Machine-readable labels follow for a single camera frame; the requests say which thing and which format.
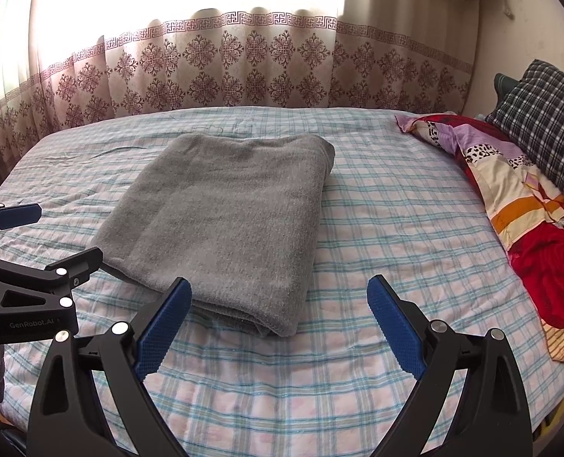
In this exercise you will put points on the plaid bed sheet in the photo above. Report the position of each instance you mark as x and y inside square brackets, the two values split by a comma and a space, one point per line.
[382, 209]

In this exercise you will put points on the grey pants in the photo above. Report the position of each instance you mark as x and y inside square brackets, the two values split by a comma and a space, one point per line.
[215, 219]

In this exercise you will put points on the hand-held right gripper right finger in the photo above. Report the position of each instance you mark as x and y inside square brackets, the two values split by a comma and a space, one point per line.
[396, 328]

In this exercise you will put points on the colourful patchwork quilt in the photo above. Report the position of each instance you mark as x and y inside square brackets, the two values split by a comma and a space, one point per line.
[539, 257]

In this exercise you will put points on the dark plaid pillow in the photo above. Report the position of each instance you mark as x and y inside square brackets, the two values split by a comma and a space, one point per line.
[544, 114]

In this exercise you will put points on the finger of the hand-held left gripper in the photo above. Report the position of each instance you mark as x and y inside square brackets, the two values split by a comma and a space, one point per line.
[20, 215]
[79, 259]

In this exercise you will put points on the patterned brown curtain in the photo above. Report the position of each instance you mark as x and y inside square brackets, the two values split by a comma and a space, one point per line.
[215, 71]

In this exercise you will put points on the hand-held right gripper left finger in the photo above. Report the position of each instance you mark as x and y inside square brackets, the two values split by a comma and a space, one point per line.
[163, 323]

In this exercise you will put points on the dark green cloth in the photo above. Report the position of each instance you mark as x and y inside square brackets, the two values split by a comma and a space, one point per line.
[505, 85]

